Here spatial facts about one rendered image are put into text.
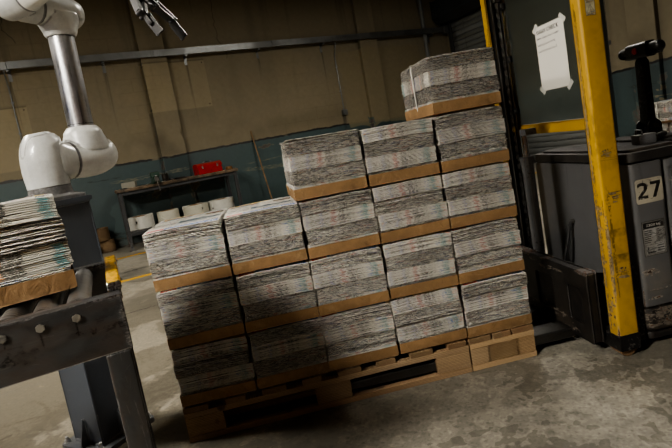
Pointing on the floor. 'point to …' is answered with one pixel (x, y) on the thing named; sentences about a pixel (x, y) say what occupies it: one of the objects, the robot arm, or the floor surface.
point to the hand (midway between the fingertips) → (170, 32)
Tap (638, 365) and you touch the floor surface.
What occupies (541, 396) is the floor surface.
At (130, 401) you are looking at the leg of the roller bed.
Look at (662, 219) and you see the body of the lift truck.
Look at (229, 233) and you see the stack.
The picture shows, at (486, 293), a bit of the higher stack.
